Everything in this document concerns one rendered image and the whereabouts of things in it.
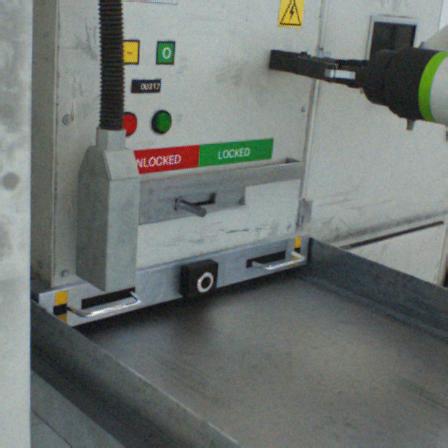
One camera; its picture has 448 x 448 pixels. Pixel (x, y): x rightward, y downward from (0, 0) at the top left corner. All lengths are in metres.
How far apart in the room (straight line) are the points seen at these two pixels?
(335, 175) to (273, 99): 0.41
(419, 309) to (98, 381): 0.56
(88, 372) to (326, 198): 0.80
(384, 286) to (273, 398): 0.39
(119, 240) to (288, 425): 0.30
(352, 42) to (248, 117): 0.43
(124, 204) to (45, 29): 0.24
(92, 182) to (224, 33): 0.33
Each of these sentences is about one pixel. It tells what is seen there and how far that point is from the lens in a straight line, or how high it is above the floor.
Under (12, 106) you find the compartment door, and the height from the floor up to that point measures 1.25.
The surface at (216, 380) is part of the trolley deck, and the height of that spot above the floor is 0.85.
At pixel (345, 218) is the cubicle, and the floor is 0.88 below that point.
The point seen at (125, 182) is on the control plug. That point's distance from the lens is 0.87.
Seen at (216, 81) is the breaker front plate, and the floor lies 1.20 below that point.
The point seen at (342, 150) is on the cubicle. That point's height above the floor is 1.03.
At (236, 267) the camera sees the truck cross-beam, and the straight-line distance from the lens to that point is 1.19.
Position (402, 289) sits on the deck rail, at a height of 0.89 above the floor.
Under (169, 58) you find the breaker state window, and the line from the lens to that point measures 1.02.
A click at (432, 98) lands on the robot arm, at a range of 0.94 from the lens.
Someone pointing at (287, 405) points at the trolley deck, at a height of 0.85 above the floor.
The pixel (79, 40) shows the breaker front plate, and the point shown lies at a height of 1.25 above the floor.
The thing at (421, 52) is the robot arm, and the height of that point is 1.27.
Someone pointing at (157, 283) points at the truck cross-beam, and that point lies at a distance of 1.09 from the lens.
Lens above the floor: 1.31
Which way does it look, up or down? 18 degrees down
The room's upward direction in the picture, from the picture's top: 5 degrees clockwise
